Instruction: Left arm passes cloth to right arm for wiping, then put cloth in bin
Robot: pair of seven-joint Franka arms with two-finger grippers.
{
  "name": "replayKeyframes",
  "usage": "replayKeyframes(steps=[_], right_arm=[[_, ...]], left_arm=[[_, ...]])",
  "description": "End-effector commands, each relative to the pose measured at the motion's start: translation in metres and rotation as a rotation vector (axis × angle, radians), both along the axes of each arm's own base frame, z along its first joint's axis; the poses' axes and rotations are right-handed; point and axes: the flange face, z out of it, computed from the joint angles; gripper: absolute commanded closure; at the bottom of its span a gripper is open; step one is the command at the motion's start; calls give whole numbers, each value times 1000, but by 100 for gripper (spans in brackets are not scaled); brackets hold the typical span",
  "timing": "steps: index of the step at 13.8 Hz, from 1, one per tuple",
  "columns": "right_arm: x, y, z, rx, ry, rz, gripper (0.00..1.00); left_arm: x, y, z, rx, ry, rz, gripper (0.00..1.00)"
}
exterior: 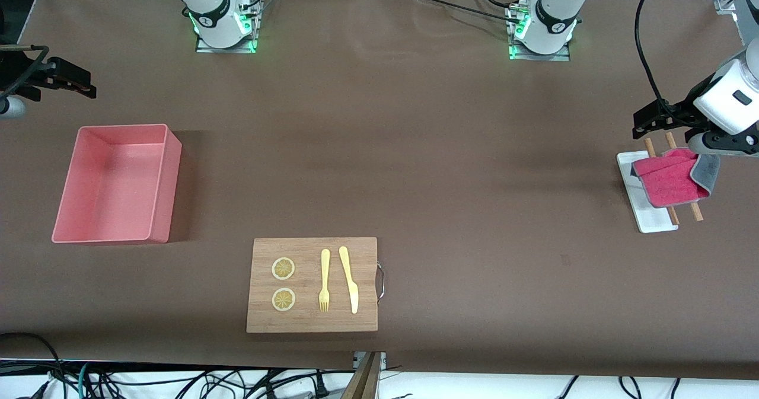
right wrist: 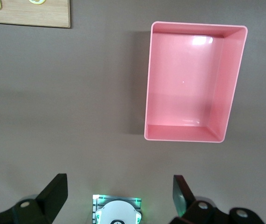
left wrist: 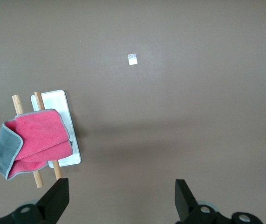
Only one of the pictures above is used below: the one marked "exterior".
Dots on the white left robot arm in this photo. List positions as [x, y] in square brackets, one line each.
[554, 13]

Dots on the yellow plastic fork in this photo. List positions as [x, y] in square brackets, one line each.
[325, 268]

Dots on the white rectangular tray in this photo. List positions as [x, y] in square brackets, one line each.
[649, 218]

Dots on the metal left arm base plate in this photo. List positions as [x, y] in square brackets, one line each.
[513, 52]

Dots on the yellow plastic knife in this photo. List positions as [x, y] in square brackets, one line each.
[350, 280]

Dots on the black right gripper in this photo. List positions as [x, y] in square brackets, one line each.
[16, 69]

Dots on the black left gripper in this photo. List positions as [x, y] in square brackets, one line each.
[679, 114]

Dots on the pink plastic bin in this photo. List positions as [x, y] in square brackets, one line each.
[112, 185]

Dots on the brown wooden stick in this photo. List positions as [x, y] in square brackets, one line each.
[650, 147]
[696, 212]

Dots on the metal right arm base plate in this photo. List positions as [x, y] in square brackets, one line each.
[249, 25]

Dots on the wooden plank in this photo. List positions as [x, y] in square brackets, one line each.
[362, 381]

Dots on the red cloth with grey backing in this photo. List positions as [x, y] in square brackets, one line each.
[670, 179]

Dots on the lemon slice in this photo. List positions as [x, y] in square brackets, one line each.
[283, 268]
[283, 300]

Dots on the black power plug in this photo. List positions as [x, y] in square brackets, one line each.
[321, 387]

